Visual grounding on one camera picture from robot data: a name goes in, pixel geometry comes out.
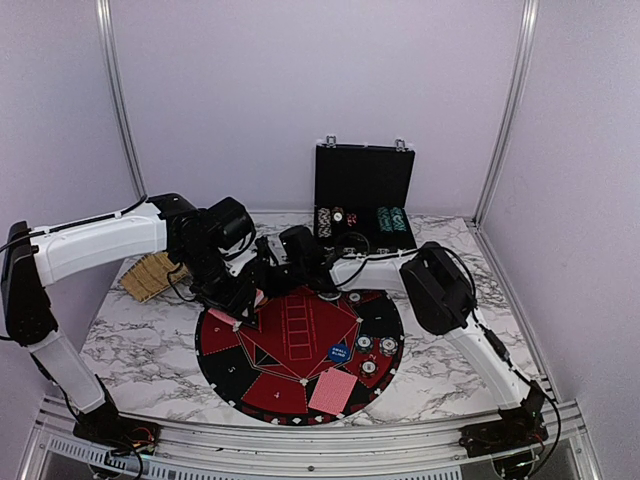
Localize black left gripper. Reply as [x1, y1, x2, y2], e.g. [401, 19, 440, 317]
[177, 242, 256, 323]

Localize red playing card deck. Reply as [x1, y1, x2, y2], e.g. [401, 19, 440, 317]
[206, 289, 265, 329]

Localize blue small blind button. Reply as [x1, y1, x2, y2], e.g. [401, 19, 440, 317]
[327, 344, 352, 364]

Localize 50 chips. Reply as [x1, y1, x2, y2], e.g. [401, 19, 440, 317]
[354, 334, 374, 354]

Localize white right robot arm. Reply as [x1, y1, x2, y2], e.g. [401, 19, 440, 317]
[256, 242, 545, 448]

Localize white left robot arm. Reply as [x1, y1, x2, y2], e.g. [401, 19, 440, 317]
[1, 193, 264, 445]

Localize cream blue chips in case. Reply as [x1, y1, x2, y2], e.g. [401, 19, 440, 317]
[316, 207, 345, 239]

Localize woven bamboo tray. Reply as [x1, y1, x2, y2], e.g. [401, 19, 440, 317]
[119, 252, 188, 303]

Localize round red black poker mat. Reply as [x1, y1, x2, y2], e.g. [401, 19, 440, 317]
[195, 287, 405, 426]

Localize black chip carrying case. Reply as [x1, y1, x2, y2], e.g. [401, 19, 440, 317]
[313, 136, 416, 253]

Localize teal chips in case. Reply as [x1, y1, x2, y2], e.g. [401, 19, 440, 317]
[376, 206, 408, 233]

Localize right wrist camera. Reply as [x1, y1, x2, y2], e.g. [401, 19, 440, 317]
[279, 225, 327, 281]

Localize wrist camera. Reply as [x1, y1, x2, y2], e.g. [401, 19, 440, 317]
[279, 225, 327, 281]
[206, 197, 256, 262]

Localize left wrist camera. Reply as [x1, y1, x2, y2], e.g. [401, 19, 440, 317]
[206, 197, 256, 262]

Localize aluminium front rail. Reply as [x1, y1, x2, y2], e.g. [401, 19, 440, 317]
[17, 396, 604, 479]

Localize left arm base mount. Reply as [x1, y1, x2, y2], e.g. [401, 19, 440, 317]
[73, 394, 160, 453]

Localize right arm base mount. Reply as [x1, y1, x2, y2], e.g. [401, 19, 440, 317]
[458, 398, 549, 458]

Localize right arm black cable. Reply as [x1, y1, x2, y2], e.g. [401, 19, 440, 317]
[332, 232, 564, 451]

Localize left aluminium frame post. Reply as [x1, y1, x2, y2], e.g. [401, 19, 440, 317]
[96, 0, 147, 198]

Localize aluminium frame post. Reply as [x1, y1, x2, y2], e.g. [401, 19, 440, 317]
[472, 0, 540, 229]
[96, 0, 147, 198]

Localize right aluminium frame post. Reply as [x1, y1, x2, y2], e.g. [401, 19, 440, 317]
[472, 0, 540, 229]

